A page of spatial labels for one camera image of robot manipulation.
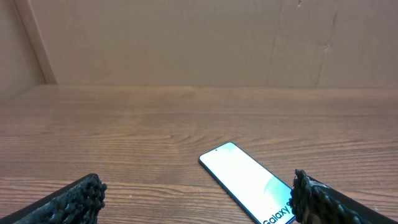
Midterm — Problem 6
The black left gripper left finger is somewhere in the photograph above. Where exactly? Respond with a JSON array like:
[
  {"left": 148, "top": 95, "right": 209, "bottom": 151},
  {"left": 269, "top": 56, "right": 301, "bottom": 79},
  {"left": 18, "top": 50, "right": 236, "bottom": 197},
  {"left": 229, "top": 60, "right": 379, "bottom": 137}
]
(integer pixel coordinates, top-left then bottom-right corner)
[{"left": 1, "top": 174, "right": 108, "bottom": 224}]

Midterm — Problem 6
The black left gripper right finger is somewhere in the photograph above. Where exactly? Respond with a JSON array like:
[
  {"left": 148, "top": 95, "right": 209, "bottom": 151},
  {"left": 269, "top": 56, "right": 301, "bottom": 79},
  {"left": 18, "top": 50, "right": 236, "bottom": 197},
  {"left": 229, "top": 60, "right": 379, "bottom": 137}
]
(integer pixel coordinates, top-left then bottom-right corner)
[{"left": 289, "top": 169, "right": 397, "bottom": 224}]

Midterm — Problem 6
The Samsung Galaxy smartphone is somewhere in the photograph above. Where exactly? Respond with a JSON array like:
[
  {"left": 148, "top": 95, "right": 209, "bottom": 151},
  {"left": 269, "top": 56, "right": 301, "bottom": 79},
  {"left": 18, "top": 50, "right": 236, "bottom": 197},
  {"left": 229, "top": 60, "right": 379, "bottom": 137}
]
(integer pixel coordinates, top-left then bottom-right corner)
[{"left": 198, "top": 142, "right": 295, "bottom": 224}]

